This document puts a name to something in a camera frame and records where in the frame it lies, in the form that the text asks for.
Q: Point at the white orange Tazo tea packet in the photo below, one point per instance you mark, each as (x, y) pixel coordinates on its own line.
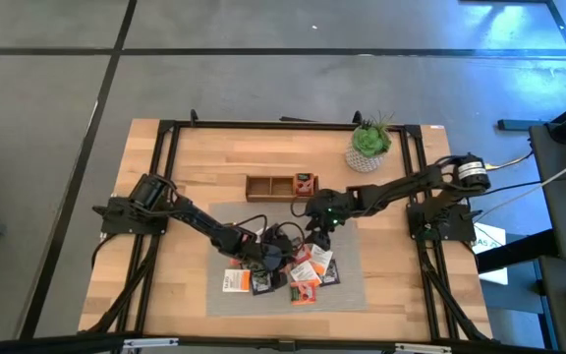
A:
(305, 272)
(236, 281)
(322, 258)

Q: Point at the teal metal bar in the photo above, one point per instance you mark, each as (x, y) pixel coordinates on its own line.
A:
(521, 124)

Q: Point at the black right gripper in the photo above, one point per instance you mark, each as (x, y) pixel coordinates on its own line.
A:
(329, 204)

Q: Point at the wooden tea organizer box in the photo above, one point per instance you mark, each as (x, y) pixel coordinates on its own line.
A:
(263, 187)

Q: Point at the black desk leg bar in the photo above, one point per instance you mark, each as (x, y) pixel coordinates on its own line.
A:
(514, 253)

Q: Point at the black aluminium table frame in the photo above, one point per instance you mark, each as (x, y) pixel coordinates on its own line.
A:
(263, 126)

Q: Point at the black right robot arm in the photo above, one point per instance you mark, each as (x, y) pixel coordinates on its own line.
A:
(411, 184)

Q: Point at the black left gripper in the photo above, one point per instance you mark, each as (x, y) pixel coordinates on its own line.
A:
(273, 251)

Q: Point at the black overhead camera beam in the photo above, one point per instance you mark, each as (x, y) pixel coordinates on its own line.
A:
(67, 344)

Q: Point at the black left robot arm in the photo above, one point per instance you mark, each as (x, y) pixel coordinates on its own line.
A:
(199, 221)

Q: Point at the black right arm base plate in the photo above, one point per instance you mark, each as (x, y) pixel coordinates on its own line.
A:
(452, 228)

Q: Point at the dark purple tea packet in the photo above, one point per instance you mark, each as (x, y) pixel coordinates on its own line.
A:
(262, 282)
(331, 275)

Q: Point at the grey woven placemat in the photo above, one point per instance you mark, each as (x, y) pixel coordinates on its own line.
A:
(342, 295)

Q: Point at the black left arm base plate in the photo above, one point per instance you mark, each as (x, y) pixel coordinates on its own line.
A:
(116, 218)

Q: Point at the white paper sign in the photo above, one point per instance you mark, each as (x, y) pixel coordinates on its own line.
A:
(492, 241)

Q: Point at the succulent in white patterned pot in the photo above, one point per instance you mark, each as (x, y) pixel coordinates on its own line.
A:
(369, 147)

